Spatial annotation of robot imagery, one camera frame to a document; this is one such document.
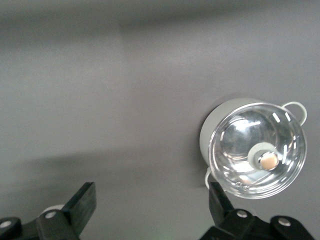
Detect glass lid with grey knob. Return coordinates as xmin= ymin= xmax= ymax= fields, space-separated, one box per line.
xmin=208 ymin=102 xmax=308 ymax=200

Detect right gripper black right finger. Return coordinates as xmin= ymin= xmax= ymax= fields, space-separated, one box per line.
xmin=199 ymin=181 xmax=316 ymax=240

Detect grey-green cooking pot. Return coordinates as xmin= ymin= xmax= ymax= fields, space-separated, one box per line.
xmin=199 ymin=98 xmax=308 ymax=198

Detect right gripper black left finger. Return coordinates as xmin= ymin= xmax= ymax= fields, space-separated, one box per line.
xmin=0 ymin=181 xmax=97 ymax=240

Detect dark grey table mat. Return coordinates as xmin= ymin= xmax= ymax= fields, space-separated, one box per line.
xmin=0 ymin=0 xmax=320 ymax=240

